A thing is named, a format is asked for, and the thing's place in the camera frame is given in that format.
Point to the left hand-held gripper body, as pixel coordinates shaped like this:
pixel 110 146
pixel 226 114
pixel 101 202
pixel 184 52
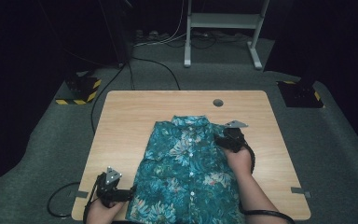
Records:
pixel 110 186

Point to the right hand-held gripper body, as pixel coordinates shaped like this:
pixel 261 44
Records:
pixel 234 137

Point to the teal floral button shirt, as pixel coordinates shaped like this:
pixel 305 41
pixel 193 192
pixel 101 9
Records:
pixel 183 168

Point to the person's right hand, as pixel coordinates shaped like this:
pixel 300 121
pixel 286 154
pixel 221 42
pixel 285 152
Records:
pixel 239 161

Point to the person's left hand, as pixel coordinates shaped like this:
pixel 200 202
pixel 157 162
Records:
pixel 101 213

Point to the grey tape strip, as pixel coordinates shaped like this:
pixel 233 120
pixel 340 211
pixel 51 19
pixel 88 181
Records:
pixel 300 190
pixel 80 194

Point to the black stand base yellow corners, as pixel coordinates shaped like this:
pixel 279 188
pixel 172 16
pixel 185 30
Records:
pixel 300 95

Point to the black yellow striped stand base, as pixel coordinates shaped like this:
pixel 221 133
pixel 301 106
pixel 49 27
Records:
pixel 82 90

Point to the white metal stand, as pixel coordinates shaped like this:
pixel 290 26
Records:
pixel 223 21

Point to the dark power strip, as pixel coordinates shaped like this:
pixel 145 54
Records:
pixel 150 34

